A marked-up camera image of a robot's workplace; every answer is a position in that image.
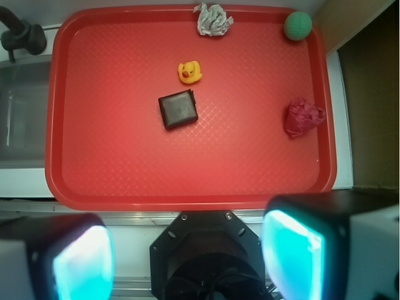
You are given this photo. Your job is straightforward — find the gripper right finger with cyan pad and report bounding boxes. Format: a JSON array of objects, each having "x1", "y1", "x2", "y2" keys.
[{"x1": 261, "y1": 190, "x2": 399, "y2": 299}]

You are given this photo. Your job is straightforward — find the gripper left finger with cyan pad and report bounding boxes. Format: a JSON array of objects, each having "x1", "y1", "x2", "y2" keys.
[{"x1": 1, "y1": 213, "x2": 115, "y2": 299}]

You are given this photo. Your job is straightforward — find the red paper ball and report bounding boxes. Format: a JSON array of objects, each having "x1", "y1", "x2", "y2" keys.
[{"x1": 284, "y1": 97, "x2": 326, "y2": 138}]

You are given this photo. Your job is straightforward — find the red plastic tray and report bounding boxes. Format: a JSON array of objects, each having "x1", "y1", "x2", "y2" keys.
[{"x1": 45, "y1": 5, "x2": 337, "y2": 211}]

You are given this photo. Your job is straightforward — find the grey sink basin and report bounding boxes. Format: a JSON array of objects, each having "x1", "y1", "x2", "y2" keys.
[{"x1": 1, "y1": 61, "x2": 51, "y2": 169}]

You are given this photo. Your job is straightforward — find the black square wallet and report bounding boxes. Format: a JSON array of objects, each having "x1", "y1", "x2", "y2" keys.
[{"x1": 158, "y1": 89, "x2": 199, "y2": 130}]

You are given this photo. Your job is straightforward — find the yellow rubber duck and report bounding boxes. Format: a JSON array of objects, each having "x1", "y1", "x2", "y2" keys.
[{"x1": 177, "y1": 61, "x2": 203, "y2": 84}]

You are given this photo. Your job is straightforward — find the green textured ball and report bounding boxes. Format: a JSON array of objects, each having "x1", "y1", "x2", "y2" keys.
[{"x1": 284, "y1": 11, "x2": 313, "y2": 41}]

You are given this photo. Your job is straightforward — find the brown cardboard panel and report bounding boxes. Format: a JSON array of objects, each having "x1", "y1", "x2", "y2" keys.
[{"x1": 313, "y1": 1, "x2": 399, "y2": 190}]

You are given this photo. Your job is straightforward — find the grey sink faucet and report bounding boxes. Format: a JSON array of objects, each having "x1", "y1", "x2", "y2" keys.
[{"x1": 1, "y1": 6, "x2": 47, "y2": 63}]

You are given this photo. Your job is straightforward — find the crumpled white paper ball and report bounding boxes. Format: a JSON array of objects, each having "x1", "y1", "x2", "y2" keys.
[{"x1": 193, "y1": 3, "x2": 234, "y2": 37}]

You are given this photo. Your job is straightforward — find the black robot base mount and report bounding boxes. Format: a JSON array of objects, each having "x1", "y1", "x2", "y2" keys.
[{"x1": 149, "y1": 211, "x2": 273, "y2": 299}]

